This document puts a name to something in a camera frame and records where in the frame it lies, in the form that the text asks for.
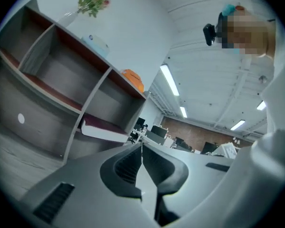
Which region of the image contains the black computer monitor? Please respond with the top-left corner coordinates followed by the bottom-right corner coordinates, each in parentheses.
top-left (201, 141), bottom-right (219, 154)
top-left (151, 124), bottom-right (168, 139)
top-left (135, 117), bottom-right (146, 129)

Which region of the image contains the white box device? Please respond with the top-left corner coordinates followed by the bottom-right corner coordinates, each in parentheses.
top-left (212, 142), bottom-right (240, 160)

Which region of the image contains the pink flower bunch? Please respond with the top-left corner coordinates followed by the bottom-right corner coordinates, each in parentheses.
top-left (77, 0), bottom-right (111, 18)

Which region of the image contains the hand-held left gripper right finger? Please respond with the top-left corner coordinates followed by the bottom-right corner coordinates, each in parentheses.
top-left (142, 143), bottom-right (234, 228)

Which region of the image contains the person's white shirt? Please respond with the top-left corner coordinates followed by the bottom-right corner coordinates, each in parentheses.
top-left (166, 8), bottom-right (285, 228)

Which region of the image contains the orange plastic bag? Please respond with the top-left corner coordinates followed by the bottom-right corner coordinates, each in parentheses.
top-left (121, 68), bottom-right (145, 94)

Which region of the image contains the pale blue tissue pack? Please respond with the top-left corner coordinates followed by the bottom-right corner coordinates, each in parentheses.
top-left (81, 34), bottom-right (110, 59)

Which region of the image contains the teal hair clip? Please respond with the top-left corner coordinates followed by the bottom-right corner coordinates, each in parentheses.
top-left (221, 3), bottom-right (236, 16)

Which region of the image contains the black head camera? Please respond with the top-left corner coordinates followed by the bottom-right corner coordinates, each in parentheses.
top-left (202, 12), bottom-right (225, 47)

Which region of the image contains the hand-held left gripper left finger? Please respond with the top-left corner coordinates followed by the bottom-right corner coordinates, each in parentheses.
top-left (22, 143), bottom-right (148, 228)

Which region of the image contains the person's head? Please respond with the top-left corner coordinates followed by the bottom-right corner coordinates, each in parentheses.
top-left (218, 5), bottom-right (276, 59)

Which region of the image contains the grey wooden shelf cabinet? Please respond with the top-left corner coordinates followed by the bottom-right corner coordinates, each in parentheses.
top-left (0, 0), bottom-right (151, 165)

